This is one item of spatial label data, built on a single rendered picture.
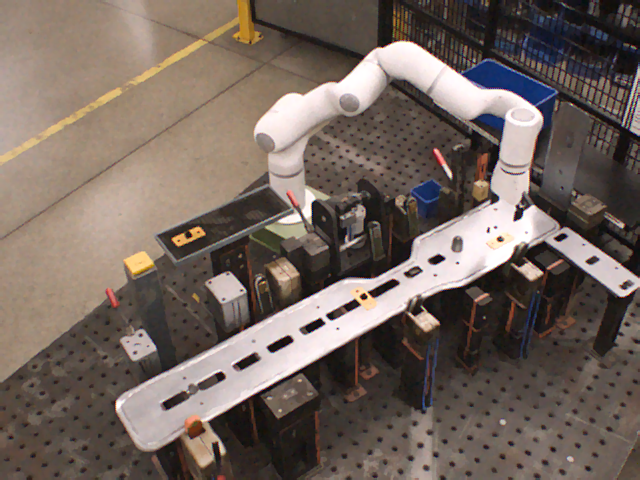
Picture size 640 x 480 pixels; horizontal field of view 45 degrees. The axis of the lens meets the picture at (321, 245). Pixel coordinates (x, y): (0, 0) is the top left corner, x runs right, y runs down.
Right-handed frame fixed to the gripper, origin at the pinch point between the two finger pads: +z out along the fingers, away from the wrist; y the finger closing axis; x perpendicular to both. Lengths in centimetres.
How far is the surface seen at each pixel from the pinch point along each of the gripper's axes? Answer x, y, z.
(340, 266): -44, -20, 13
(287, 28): 103, -286, 94
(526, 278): -8.3, 17.8, 8.6
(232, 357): -86, -8, 12
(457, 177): -1.5, -18.9, -0.1
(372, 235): -33.8, -18.2, 5.3
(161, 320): -94, -36, 18
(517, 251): -7.4, 12.5, 3.0
